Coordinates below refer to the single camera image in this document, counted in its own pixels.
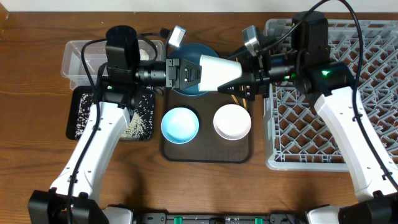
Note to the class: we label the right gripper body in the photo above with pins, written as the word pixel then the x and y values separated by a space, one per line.
pixel 262 79

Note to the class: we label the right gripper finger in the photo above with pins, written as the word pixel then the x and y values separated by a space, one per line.
pixel 238 86
pixel 241 55

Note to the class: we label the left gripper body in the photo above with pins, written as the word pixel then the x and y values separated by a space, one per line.
pixel 171 71

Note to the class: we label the white napkin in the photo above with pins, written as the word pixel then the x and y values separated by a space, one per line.
pixel 143 55

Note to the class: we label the white pink bowl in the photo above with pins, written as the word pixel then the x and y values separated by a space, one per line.
pixel 232 122

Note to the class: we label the light blue bowl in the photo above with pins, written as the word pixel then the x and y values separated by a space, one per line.
pixel 179 125

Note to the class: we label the rice food waste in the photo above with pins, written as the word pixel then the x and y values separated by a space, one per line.
pixel 139 129

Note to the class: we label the small white cup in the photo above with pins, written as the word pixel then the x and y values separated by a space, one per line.
pixel 216 72

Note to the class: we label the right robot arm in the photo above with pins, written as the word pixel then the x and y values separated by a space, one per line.
pixel 332 90

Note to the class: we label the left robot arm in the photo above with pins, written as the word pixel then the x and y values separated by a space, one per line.
pixel 73 196

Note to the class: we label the grey dishwasher rack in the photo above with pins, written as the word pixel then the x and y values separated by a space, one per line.
pixel 297 139

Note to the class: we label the wooden chopstick right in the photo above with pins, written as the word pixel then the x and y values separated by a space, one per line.
pixel 244 100

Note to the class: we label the wooden chopstick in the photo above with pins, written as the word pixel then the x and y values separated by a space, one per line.
pixel 235 99
pixel 244 100

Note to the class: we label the wooden chopstick left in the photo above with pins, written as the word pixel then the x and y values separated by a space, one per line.
pixel 235 99

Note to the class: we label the dark blue plate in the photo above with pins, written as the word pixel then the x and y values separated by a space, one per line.
pixel 192 52

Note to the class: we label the black tray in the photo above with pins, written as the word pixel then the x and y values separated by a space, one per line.
pixel 78 91

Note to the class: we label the brown serving tray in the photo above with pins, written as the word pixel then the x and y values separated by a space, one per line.
pixel 207 146

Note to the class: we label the clear plastic bin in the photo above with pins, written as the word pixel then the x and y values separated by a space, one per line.
pixel 95 55

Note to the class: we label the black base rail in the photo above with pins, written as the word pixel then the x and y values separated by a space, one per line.
pixel 162 218

